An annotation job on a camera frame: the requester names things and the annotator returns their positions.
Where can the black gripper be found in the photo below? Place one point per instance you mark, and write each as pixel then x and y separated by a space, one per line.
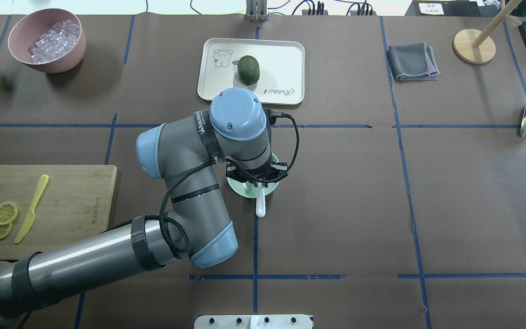
pixel 257 177

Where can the mint green bowl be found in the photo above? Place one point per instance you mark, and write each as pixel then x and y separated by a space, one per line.
pixel 249 190

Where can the white plastic spoon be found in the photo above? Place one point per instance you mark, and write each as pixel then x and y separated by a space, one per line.
pixel 260 203

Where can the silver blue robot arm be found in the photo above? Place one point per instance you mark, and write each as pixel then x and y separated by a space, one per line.
pixel 192 222

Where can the pink bowl of ice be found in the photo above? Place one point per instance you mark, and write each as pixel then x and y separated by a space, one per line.
pixel 51 41

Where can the green lime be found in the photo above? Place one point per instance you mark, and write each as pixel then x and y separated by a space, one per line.
pixel 248 70

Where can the cream rabbit tray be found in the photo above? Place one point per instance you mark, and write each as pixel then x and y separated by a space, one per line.
pixel 281 63

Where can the grey folded cloth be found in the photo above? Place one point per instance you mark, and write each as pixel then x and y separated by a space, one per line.
pixel 413 62

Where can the bamboo cutting board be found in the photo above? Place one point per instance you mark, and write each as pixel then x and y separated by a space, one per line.
pixel 76 204

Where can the black power box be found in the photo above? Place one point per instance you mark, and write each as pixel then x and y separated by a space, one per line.
pixel 453 8

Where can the wooden mug tree stand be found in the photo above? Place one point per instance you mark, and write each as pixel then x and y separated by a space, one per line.
pixel 477 47

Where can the yellow plastic knife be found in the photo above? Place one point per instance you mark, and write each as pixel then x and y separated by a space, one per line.
pixel 30 217

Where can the yellow lemon slice upper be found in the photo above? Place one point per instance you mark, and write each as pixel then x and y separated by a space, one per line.
pixel 8 212

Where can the aluminium frame post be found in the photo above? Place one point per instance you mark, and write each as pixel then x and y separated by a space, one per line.
pixel 257 10

